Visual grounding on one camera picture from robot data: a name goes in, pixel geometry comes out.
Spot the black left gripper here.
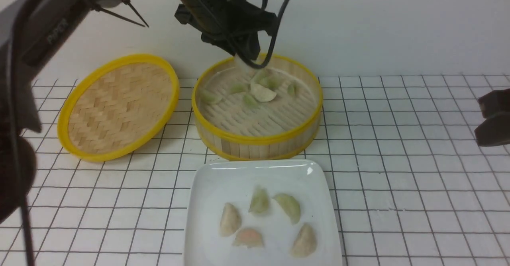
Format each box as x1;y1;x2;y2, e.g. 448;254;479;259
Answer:
175;0;278;55

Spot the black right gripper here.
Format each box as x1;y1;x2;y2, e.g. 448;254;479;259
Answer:
474;89;510;147

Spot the white dumpling steamer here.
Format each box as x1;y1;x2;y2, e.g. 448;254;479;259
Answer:
250;83;277;102
234;54;255;75

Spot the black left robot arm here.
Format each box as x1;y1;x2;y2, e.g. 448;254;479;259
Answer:
1;0;288;221

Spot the green dumpling plate middle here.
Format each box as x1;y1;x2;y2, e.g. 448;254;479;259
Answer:
248;186;270;216

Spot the green dumpling plate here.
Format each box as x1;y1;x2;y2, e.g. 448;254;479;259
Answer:
273;193;301;225
248;186;270;216

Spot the white square plate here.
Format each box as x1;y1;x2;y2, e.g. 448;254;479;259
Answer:
183;159;344;266

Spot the green dumpling plate right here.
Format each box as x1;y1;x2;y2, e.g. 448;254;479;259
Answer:
273;193;301;225

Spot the pale dumpling plate left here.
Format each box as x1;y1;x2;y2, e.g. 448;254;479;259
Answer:
219;203;242;237

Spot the beige dumpling plate bottom right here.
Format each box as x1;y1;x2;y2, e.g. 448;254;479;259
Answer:
290;223;318;258

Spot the pink dumpling plate bottom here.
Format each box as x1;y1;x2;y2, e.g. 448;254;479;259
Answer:
232;227;264;248

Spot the green dumpling steamer left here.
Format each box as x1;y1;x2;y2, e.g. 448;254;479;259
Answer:
199;90;222;105

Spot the green dumpling steamer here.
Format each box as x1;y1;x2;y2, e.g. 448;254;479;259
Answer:
242;93;259;109
199;90;222;105
286;82;297;98

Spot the green dumpling steamer front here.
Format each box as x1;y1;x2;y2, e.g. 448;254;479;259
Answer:
242;93;259;109

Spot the green dumpling steamer right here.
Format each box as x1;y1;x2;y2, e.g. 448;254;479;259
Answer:
286;82;297;98

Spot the yellow-rimmed bamboo steamer basket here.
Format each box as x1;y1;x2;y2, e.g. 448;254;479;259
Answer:
192;55;324;160

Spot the yellow-rimmed bamboo steamer lid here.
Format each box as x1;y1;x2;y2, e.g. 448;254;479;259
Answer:
57;54;180;161

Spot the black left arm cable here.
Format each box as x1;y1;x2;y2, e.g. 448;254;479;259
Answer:
247;0;305;70

